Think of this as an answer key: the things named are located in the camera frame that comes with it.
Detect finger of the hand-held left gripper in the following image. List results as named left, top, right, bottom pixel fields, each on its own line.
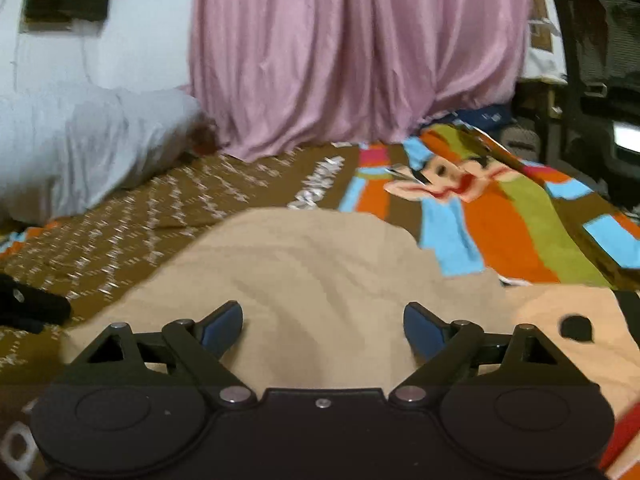
left=0, top=272, right=72, bottom=334

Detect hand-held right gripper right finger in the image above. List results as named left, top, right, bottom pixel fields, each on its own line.
left=403, top=302, right=602, bottom=406

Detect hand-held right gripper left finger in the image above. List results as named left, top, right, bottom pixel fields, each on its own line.
left=60, top=301, right=245, bottom=406

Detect beige jacket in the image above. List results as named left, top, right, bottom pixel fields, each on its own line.
left=59, top=207, right=507, bottom=392

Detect printed cartoon blanket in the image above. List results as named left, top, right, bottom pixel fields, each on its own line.
left=0, top=122, right=640, bottom=480

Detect white pillow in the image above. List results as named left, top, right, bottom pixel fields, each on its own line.
left=0, top=82, right=217, bottom=225

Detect dark blue cloth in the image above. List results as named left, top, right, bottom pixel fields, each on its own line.
left=449, top=105, right=517, bottom=130

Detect wooden table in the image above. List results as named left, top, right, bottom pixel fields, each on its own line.
left=514, top=72, right=570, bottom=162

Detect pink curtain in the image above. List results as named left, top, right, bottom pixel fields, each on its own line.
left=187, top=0, right=540, bottom=163

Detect black office chair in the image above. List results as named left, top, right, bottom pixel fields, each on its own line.
left=550, top=0, right=640, bottom=211

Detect brown wall board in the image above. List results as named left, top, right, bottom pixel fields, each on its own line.
left=529, top=0, right=565, bottom=55

